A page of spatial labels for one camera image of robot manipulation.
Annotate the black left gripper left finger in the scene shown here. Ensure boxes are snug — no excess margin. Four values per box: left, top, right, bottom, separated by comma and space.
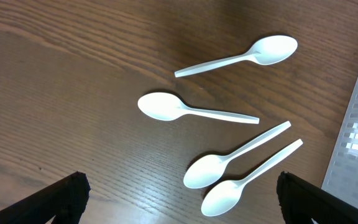
0, 172, 91, 224

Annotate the white plastic spoon top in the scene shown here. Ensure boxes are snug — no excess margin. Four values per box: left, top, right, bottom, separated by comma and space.
174, 35, 298, 78

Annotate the white plastic spoon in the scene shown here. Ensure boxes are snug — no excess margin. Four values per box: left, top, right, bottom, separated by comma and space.
183, 121, 291, 189
137, 92, 259, 124
174, 35, 298, 78
201, 139, 303, 217

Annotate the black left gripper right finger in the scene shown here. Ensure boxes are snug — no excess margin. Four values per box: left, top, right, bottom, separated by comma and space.
276, 171, 358, 224

